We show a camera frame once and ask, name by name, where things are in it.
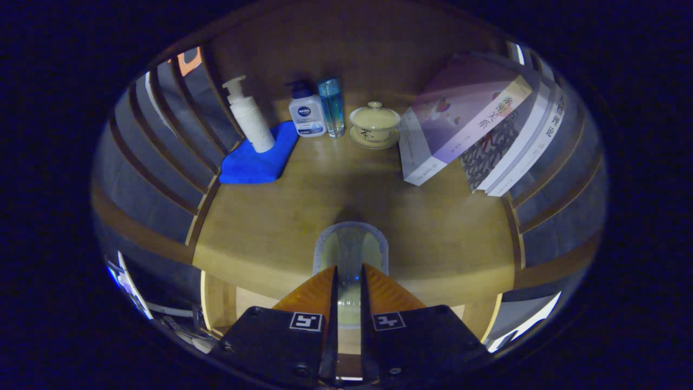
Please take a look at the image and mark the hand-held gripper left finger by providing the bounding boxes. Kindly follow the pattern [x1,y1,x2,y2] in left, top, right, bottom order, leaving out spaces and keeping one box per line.
[208,264,339,386]

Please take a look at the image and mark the teal blue bottle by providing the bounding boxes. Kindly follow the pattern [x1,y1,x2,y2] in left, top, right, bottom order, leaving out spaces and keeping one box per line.
[317,77,346,138]

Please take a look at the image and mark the white lotion bottle dark cap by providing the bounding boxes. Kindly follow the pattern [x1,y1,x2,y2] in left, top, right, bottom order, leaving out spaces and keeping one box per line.
[285,80,328,138]

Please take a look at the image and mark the dark patterned cover book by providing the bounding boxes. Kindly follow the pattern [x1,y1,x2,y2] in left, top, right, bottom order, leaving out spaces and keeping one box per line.
[460,87,553,193]

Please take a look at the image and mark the lidded ceramic tea cup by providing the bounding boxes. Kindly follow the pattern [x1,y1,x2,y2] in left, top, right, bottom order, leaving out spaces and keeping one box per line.
[349,101,402,150]

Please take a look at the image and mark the purple and white book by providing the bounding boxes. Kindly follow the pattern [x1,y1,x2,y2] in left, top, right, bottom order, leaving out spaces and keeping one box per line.
[399,53,534,186]

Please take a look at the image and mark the wooden countertop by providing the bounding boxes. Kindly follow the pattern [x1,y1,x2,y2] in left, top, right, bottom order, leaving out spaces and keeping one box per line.
[192,89,516,309]

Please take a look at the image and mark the brown wooden cabinet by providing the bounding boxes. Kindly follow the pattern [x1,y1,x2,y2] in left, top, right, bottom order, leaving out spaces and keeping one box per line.
[92,11,607,353]

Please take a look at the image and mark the white pump bottle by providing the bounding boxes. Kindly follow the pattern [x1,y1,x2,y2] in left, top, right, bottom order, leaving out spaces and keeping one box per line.
[222,75,276,154]

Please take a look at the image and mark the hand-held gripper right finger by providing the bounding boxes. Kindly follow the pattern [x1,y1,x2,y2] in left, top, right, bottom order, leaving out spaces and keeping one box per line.
[360,263,493,386]

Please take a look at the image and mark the grey scrub brush pale handle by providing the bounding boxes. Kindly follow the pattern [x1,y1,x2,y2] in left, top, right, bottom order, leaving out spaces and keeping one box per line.
[312,221,389,328]

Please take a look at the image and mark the blue folded cloth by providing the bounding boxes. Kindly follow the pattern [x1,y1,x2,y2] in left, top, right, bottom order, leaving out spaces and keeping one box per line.
[219,120,300,185]

